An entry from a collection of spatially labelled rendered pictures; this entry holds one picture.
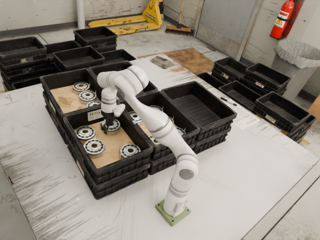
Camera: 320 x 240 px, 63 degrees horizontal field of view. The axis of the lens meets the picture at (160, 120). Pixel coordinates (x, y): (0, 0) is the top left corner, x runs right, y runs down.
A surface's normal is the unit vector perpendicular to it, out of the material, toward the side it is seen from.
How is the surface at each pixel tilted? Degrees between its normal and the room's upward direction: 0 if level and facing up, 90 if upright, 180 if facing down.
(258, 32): 90
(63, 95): 0
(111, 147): 0
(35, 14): 90
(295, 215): 0
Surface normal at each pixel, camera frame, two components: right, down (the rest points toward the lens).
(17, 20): 0.64, 0.57
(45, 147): 0.14, -0.76
